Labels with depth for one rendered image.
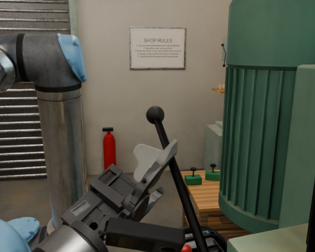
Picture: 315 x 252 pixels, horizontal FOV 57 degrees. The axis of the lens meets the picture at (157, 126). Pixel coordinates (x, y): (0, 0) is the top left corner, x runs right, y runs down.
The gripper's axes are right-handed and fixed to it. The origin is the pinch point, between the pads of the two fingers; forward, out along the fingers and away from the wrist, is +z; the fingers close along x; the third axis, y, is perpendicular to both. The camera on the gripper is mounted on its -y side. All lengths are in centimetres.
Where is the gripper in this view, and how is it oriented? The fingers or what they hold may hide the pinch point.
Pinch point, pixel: (172, 167)
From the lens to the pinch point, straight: 54.1
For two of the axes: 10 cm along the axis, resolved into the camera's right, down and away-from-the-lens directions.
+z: 5.8, -5.2, 6.3
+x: -1.6, 6.8, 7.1
